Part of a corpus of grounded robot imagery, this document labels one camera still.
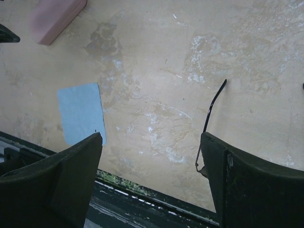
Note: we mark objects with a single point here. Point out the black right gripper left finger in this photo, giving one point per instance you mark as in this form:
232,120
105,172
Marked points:
50,192

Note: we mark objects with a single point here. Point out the pink glasses case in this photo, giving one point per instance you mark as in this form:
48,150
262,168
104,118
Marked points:
50,17

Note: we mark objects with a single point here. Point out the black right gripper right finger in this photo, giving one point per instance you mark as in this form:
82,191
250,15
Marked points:
250,192

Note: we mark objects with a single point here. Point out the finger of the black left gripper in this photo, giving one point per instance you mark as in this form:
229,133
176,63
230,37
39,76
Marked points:
7,36

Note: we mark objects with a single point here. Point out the blue cleaning cloth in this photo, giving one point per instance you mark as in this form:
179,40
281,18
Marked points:
81,112

